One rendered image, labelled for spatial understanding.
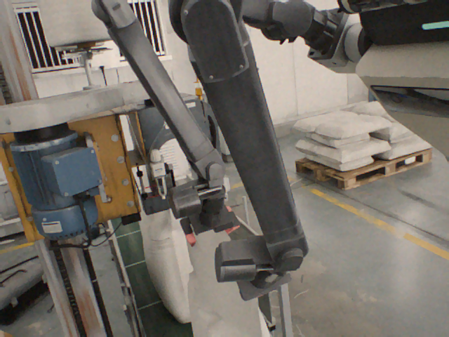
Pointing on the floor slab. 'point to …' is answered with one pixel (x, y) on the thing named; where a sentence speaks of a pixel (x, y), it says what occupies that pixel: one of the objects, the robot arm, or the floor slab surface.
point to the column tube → (81, 291)
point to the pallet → (324, 173)
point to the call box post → (285, 311)
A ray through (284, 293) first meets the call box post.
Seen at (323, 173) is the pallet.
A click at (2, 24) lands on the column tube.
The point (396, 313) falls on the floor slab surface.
